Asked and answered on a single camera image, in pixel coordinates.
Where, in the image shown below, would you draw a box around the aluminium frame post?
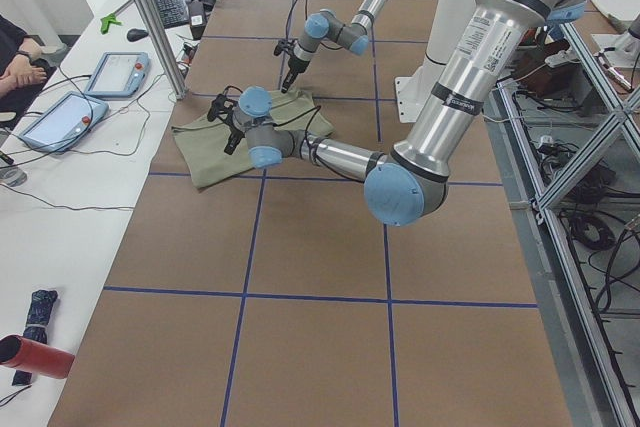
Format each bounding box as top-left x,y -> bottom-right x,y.
134,0 -> 187,100

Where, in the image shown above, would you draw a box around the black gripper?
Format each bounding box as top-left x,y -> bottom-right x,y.
206,93 -> 245,155
273,39 -> 306,93

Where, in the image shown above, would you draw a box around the far teach pendant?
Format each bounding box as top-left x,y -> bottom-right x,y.
84,52 -> 150,99

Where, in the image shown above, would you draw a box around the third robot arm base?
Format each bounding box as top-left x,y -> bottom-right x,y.
591,14 -> 639,69

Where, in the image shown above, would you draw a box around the black computer mouse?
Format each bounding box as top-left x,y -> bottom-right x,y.
126,28 -> 149,42

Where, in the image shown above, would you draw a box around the olive green long-sleeve shirt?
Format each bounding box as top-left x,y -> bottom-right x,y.
171,86 -> 334,188

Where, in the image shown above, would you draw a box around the white power strip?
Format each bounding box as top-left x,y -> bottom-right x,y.
544,48 -> 578,69

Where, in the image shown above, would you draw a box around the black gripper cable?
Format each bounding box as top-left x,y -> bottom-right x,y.
284,0 -> 310,43

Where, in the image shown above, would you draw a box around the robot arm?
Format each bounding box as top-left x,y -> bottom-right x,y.
274,0 -> 387,93
207,0 -> 586,226

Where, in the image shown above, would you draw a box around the near teach pendant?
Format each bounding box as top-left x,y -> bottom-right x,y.
18,92 -> 109,153

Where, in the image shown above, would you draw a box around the teach pendant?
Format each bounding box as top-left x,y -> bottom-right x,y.
18,92 -> 109,153
84,52 -> 150,99

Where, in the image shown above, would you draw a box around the green plastic tool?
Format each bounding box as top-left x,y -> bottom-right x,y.
100,13 -> 122,35

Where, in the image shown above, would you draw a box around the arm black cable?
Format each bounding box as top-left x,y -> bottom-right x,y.
172,86 -> 324,148

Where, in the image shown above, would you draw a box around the dark folded umbrella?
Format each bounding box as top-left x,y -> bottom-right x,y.
12,289 -> 58,386

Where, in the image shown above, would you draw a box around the red cylindrical bottle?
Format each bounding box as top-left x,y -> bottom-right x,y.
1,335 -> 75,379

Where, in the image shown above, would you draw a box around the seated person's hands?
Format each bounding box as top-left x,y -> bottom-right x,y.
1,51 -> 47,97

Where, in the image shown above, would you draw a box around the black keyboard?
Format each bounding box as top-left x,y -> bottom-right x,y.
153,0 -> 189,29

